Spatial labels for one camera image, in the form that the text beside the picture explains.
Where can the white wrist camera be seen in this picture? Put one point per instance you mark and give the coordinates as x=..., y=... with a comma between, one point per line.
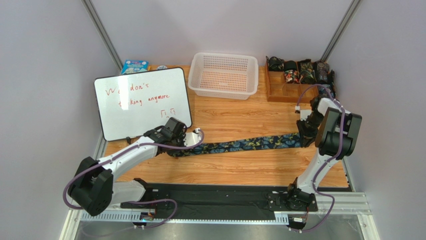
x=303, y=113
x=194, y=138

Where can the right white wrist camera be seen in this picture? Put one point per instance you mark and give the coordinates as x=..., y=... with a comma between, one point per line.
x=303, y=113

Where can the whiteboard with red writing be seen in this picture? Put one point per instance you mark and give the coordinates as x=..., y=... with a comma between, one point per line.
x=132, y=104

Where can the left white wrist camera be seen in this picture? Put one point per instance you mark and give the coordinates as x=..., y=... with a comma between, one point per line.
x=194, y=138

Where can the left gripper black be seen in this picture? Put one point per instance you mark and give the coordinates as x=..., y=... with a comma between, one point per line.
x=175, y=148

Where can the rolled dark tie far left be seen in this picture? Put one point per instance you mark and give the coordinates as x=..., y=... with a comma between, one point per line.
x=275, y=64

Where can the dark blue floral necktie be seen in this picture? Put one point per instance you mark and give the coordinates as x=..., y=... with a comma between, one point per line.
x=284, y=141

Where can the rolled green dark tie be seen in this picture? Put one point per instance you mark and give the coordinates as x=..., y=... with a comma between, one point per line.
x=306, y=72

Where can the rolled red floral tie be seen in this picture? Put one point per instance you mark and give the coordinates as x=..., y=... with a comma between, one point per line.
x=291, y=73

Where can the white plastic perforated basket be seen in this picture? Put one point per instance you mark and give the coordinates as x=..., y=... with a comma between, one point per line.
x=221, y=75

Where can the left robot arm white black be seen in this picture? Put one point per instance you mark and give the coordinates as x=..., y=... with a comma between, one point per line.
x=94, y=186

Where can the rolled grey dark tie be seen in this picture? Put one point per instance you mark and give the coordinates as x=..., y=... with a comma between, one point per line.
x=321, y=70

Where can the wooden compartment tray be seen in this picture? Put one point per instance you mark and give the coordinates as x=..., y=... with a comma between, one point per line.
x=279, y=91

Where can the rolled blue floral tie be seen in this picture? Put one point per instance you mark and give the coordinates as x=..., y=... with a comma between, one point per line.
x=327, y=90

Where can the blue printed box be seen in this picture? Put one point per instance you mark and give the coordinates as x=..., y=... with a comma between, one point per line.
x=134, y=66

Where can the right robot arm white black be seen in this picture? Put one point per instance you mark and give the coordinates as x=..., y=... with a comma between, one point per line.
x=334, y=131

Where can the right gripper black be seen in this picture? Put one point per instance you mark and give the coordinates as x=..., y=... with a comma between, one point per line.
x=304, y=133

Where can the aluminium rail frame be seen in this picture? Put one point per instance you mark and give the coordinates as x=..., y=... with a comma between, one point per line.
x=342, y=215

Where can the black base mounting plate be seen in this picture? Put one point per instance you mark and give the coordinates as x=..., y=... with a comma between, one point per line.
x=215, y=202

